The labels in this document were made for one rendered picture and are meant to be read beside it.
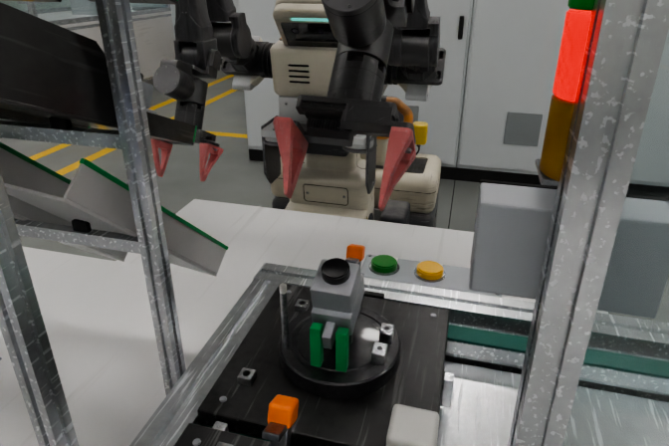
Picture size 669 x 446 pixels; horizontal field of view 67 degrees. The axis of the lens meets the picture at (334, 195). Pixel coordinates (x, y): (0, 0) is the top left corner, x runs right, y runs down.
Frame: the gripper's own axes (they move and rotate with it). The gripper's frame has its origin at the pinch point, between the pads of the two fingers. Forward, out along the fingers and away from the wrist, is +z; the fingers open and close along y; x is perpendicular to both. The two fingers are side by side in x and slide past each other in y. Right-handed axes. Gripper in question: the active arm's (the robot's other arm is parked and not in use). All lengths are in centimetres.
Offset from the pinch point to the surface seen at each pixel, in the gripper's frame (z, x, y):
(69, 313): 18, 28, -48
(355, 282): 7.7, 4.9, 2.8
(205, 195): -57, 252, -155
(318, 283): 8.6, 3.8, -0.9
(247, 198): -60, 254, -126
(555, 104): -2.6, -17.7, 17.2
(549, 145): -0.5, -16.1, 17.3
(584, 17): -5.9, -21.7, 17.7
